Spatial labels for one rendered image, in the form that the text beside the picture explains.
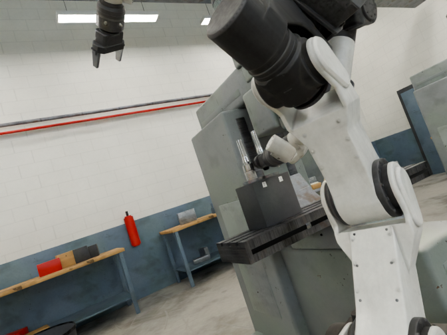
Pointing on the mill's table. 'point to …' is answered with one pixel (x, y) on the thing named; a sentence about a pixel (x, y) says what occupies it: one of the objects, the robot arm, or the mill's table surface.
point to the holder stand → (268, 200)
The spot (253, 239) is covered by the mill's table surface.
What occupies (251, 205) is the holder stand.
